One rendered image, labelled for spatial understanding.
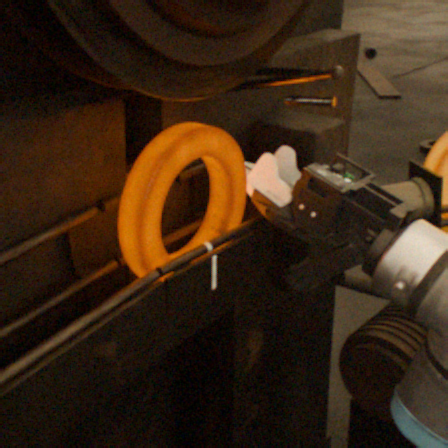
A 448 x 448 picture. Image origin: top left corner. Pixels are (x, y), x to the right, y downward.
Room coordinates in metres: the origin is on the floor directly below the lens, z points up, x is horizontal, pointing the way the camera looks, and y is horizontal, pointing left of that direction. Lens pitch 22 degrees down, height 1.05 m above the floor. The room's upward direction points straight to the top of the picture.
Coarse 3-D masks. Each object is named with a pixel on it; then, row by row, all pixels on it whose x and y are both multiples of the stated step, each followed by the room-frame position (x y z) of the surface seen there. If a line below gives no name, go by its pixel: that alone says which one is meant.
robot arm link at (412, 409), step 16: (416, 352) 0.67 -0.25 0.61; (416, 368) 0.65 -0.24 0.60; (432, 368) 0.62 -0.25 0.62; (400, 384) 0.67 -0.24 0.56; (416, 384) 0.64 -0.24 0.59; (432, 384) 0.62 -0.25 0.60; (400, 400) 0.66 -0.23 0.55; (416, 400) 0.63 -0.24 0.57; (432, 400) 0.62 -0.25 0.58; (400, 416) 0.65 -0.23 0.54; (416, 416) 0.63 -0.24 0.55; (432, 416) 0.62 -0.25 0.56; (416, 432) 0.63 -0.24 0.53; (432, 432) 0.62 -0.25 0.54
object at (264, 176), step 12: (264, 156) 0.78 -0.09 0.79; (264, 168) 0.78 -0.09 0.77; (276, 168) 0.77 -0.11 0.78; (252, 180) 0.79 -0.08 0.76; (264, 180) 0.78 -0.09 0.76; (276, 180) 0.77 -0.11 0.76; (252, 192) 0.78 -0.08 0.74; (264, 192) 0.78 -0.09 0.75; (276, 192) 0.77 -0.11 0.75; (288, 192) 0.76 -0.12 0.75
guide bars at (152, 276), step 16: (256, 224) 0.76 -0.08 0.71; (208, 240) 0.71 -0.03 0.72; (224, 240) 0.72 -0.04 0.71; (192, 256) 0.68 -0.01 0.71; (160, 272) 0.65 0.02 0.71; (128, 288) 0.61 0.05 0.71; (144, 288) 0.62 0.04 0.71; (112, 304) 0.59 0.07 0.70; (80, 320) 0.57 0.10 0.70; (96, 320) 0.57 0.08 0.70; (64, 336) 0.55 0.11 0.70; (32, 352) 0.53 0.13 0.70; (48, 352) 0.53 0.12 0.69; (16, 368) 0.51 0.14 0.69; (0, 384) 0.50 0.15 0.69
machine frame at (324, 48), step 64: (320, 0) 1.13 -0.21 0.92; (0, 64) 0.70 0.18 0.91; (320, 64) 1.04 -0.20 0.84; (0, 128) 0.63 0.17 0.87; (64, 128) 0.68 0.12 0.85; (128, 128) 0.82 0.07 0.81; (0, 192) 0.62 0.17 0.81; (64, 192) 0.68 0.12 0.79; (64, 256) 0.67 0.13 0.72; (0, 320) 0.61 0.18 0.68; (64, 320) 0.67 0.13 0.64; (320, 320) 1.09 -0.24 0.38; (128, 384) 0.74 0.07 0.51; (192, 384) 0.83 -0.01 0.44; (320, 384) 1.10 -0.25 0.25
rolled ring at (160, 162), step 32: (192, 128) 0.71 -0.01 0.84; (160, 160) 0.67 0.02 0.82; (192, 160) 0.70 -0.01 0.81; (224, 160) 0.74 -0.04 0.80; (128, 192) 0.66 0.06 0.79; (160, 192) 0.67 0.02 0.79; (224, 192) 0.76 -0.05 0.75; (128, 224) 0.65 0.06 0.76; (224, 224) 0.75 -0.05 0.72; (128, 256) 0.66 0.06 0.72; (160, 256) 0.66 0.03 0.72
